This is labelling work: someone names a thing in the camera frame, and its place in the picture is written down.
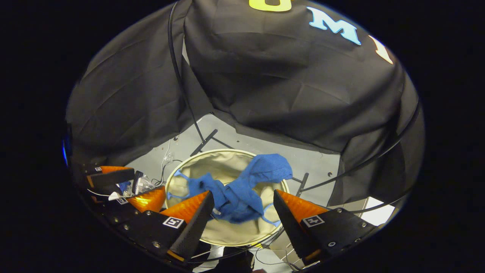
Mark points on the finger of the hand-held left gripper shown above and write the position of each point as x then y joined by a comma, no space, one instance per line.
113,177
147,201

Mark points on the clear plastic bag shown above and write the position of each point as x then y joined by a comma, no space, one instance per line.
146,185

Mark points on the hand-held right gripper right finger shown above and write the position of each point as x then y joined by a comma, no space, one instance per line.
290,227

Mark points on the black clothes rack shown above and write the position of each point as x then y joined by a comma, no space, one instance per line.
204,142

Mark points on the beige round laundry hamper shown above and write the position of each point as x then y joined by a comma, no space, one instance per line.
216,167

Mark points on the black backdrop cloth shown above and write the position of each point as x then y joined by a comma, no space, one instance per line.
284,94

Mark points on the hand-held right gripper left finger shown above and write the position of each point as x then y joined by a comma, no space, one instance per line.
193,227

